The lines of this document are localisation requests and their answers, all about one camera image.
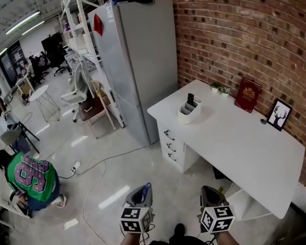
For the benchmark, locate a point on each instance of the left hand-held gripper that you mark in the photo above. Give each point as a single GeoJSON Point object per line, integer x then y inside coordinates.
{"type": "Point", "coordinates": [136, 221]}

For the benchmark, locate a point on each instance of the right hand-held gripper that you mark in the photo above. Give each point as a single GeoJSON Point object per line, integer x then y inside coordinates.
{"type": "Point", "coordinates": [216, 218]}

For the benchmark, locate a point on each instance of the white desk organizer cup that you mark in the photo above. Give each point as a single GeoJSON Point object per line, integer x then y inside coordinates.
{"type": "Point", "coordinates": [187, 116]}

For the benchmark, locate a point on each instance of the person's right forearm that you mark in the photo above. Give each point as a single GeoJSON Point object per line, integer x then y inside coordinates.
{"type": "Point", "coordinates": [228, 239]}

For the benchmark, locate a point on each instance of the person's left forearm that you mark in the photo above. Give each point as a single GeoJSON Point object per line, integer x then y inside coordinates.
{"type": "Point", "coordinates": [131, 239]}

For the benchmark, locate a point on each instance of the person's black clothing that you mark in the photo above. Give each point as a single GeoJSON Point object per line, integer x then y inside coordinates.
{"type": "Point", "coordinates": [178, 235]}

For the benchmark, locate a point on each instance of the white desk with drawers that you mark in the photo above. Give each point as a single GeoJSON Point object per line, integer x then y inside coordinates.
{"type": "Point", "coordinates": [232, 142]}

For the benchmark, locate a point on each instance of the white power strip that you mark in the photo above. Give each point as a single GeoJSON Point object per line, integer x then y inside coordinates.
{"type": "Point", "coordinates": [76, 166]}

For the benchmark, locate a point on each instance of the small black round object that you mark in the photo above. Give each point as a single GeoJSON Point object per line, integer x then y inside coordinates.
{"type": "Point", "coordinates": [263, 121]}

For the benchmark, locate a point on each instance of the black-framed deer picture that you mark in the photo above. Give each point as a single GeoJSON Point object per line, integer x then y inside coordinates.
{"type": "Point", "coordinates": [279, 115]}

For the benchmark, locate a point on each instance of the brown wooden chair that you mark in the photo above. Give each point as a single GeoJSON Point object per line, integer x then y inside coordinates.
{"type": "Point", "coordinates": [91, 108]}

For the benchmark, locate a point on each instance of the black remote control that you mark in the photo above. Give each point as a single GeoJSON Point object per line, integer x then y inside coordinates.
{"type": "Point", "coordinates": [190, 99]}

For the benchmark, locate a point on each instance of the dark red hardcover book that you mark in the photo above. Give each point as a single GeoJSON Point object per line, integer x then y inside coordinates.
{"type": "Point", "coordinates": [248, 95]}

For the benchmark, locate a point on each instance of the small potted green plant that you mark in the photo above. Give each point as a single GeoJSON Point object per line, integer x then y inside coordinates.
{"type": "Point", "coordinates": [215, 86]}
{"type": "Point", "coordinates": [225, 91]}

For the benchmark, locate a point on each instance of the white office chair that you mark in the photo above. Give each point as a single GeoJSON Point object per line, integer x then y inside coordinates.
{"type": "Point", "coordinates": [76, 91]}

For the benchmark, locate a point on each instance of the grey chair with black legs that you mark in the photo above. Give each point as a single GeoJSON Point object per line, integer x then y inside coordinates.
{"type": "Point", "coordinates": [12, 135]}

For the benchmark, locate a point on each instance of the grey refrigerator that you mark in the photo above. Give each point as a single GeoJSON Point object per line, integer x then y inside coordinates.
{"type": "Point", "coordinates": [142, 68]}

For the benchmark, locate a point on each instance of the round white side table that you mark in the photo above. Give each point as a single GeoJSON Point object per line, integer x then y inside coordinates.
{"type": "Point", "coordinates": [39, 93]}

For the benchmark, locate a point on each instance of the black office chair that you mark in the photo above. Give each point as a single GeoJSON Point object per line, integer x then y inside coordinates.
{"type": "Point", "coordinates": [58, 57]}

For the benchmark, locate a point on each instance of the red paper decoration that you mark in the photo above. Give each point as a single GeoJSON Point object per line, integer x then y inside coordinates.
{"type": "Point", "coordinates": [98, 24]}

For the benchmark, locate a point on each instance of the white metal shelving rack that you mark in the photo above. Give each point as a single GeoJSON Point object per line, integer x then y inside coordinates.
{"type": "Point", "coordinates": [77, 29]}

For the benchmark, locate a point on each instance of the long ceiling light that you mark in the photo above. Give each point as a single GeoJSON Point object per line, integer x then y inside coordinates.
{"type": "Point", "coordinates": [23, 22]}

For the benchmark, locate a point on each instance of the white metal frame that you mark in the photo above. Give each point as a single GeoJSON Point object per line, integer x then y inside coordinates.
{"type": "Point", "coordinates": [0, 200]}

